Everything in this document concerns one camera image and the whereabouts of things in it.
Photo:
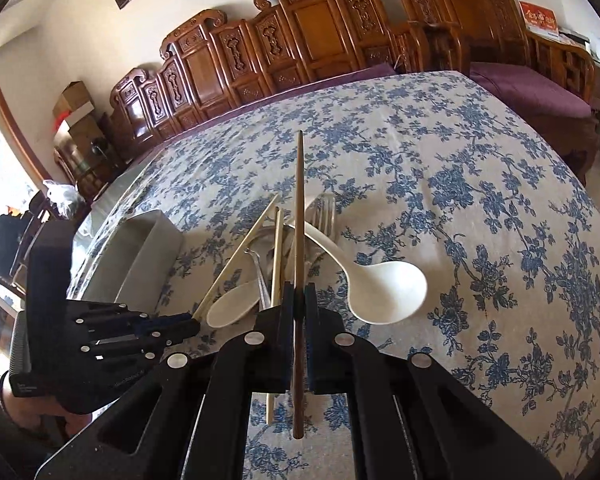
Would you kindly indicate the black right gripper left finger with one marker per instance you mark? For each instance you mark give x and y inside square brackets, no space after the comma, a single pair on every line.
[220,387]

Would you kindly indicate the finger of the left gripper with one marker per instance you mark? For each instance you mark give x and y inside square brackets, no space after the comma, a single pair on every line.
[172,329]

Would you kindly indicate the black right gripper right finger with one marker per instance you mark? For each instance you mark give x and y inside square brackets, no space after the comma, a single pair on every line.
[392,434]

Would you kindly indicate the dark brown wooden chopstick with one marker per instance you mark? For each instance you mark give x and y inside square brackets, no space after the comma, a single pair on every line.
[298,379]

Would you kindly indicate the light bamboo chopstick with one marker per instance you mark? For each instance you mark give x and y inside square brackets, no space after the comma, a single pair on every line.
[205,303]
[276,291]

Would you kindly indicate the small white ceramic spoon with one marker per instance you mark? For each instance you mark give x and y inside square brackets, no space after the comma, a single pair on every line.
[233,305]

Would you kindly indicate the silver metal spoon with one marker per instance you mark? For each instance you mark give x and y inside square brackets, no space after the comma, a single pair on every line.
[265,298]

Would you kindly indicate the large white ceramic spoon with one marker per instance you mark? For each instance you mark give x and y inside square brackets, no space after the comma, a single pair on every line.
[379,294]

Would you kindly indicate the silver metal fork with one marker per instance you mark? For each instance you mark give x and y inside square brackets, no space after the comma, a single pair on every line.
[322,216]

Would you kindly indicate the person's left hand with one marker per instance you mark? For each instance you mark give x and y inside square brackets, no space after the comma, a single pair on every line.
[27,413]

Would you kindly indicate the grey rectangular utensil tray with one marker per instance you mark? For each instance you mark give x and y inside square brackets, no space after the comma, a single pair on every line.
[135,263]

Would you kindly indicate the dark wooden chair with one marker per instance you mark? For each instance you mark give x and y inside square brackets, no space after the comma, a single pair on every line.
[18,232]

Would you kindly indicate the white plastic bag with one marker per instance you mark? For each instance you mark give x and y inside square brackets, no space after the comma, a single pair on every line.
[65,198]

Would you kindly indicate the blue floral tablecloth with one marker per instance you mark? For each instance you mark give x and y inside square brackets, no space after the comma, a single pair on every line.
[427,168]

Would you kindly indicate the purple sofa cushion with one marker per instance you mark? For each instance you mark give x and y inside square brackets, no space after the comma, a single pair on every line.
[377,71]

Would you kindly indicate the stacked cardboard boxes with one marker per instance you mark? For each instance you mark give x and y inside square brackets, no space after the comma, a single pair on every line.
[78,136]

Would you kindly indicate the purple armchair cushion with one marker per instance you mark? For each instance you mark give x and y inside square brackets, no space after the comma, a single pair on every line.
[527,92]

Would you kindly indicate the carved wooden long sofa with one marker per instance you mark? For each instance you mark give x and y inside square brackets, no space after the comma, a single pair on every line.
[212,65]

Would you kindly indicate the carved wooden armchair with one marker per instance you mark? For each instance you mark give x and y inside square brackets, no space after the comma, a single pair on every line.
[492,31]

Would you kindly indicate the red greeting card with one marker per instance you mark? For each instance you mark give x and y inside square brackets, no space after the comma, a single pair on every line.
[540,20]

